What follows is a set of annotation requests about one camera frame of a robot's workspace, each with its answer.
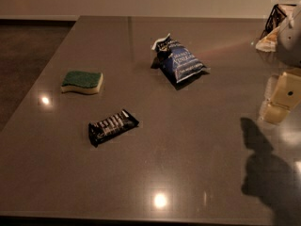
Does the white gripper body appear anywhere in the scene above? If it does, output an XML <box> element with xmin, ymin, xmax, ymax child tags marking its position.
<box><xmin>270</xmin><ymin>68</ymin><xmax>301</xmax><ymax>110</ymax></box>

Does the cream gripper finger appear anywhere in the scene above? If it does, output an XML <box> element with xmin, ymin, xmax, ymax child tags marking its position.
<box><xmin>260</xmin><ymin>102</ymin><xmax>290</xmax><ymax>124</ymax></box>

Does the green and yellow sponge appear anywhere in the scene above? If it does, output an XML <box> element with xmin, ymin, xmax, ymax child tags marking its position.
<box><xmin>61</xmin><ymin>71</ymin><xmax>103</xmax><ymax>95</ymax></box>

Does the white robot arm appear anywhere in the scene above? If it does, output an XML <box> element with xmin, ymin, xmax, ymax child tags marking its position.
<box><xmin>255</xmin><ymin>4</ymin><xmax>301</xmax><ymax>124</ymax></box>

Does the blue chip bag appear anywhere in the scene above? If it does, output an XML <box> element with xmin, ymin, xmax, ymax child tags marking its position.
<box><xmin>151</xmin><ymin>35</ymin><xmax>208</xmax><ymax>84</ymax></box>

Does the black candy bar wrapper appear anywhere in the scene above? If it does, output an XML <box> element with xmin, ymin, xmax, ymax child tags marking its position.
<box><xmin>88</xmin><ymin>109</ymin><xmax>139</xmax><ymax>147</ymax></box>

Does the black wire basket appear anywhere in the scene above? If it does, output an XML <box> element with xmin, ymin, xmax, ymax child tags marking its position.
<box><xmin>261</xmin><ymin>4</ymin><xmax>296</xmax><ymax>38</ymax></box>

